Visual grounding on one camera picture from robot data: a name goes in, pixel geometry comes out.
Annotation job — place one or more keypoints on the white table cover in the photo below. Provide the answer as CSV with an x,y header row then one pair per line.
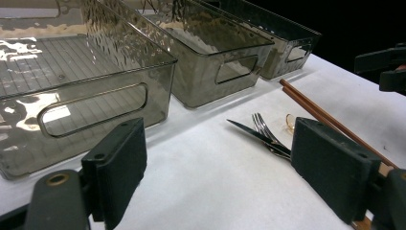
x,y
207,191

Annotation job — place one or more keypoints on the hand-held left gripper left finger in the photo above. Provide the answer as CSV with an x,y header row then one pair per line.
x,y
118,166

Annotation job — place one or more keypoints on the brown wooden chopstick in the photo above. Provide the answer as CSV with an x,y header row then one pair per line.
x,y
319,110
303,104

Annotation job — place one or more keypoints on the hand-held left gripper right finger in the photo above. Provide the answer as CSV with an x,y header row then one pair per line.
x,y
335,166

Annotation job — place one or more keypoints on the smoked transparent plastic bin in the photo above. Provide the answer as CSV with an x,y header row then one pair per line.
x,y
198,83
95,96
277,64

